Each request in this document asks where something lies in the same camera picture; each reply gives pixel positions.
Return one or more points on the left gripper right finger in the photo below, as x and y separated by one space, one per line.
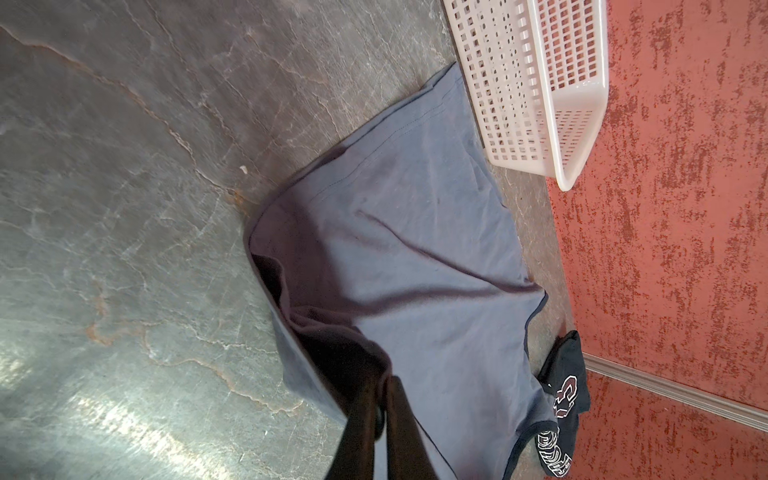
407 457

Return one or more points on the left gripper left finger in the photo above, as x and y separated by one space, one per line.
354 458

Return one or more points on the navy tank top red trim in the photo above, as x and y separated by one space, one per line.
564 377

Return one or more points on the grey-blue tank top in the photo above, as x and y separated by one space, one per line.
393 254

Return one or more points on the right corner aluminium profile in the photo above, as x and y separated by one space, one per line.
749 416

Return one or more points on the white plastic laundry basket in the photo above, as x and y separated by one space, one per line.
537 74

